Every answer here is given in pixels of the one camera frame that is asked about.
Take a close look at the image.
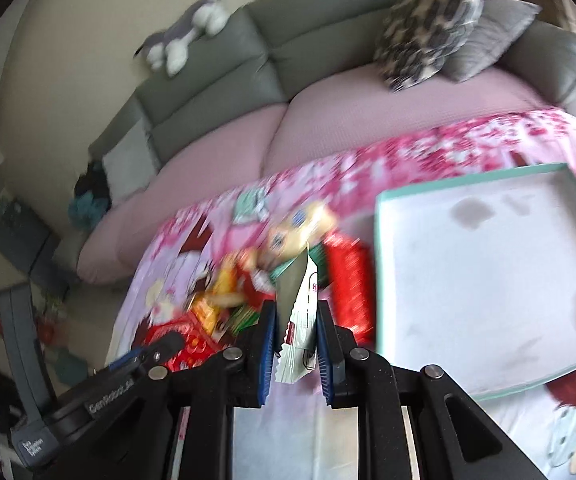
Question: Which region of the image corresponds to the red patterned wafer packet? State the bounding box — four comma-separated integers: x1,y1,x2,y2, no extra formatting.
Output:
131,312,223,372

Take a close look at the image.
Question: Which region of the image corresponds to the white green snack packet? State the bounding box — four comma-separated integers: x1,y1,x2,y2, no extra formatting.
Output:
275,249,318,384

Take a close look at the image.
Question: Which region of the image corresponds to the orange swiss roll packet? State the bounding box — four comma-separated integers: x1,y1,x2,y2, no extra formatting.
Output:
188,250,259,341

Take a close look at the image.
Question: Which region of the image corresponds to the red snack bag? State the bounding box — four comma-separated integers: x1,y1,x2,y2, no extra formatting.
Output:
324,232,376,347

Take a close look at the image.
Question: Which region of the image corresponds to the clear bag yellow bun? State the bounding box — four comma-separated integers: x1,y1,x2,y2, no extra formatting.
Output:
260,200,339,270

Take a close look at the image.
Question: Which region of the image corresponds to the small green white packet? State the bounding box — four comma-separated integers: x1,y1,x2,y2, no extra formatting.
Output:
233,188,269,224

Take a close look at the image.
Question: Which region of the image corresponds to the teal rimmed white tray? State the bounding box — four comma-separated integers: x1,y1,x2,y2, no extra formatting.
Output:
373,164,576,399

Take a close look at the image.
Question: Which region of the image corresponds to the dark clothes pile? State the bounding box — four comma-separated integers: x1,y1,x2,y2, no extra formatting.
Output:
67,160,112,232

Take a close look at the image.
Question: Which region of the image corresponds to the pink floral cartoon tablecloth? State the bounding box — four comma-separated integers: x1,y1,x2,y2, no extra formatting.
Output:
108,108,576,479

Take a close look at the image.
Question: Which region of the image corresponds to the pink sofa seat cover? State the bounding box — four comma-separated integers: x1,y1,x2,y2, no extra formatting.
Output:
75,65,548,285

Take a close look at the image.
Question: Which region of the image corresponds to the grey green sofa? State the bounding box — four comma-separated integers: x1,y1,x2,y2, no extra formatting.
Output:
53,0,576,278

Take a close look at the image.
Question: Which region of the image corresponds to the grey white plush toy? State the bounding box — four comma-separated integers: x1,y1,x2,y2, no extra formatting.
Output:
134,0,229,77

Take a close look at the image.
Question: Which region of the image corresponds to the black patterned cushion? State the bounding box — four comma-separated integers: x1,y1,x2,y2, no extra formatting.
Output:
373,0,484,92

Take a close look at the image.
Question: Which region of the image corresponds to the plain grey cushion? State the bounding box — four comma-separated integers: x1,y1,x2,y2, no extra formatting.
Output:
441,0,542,82

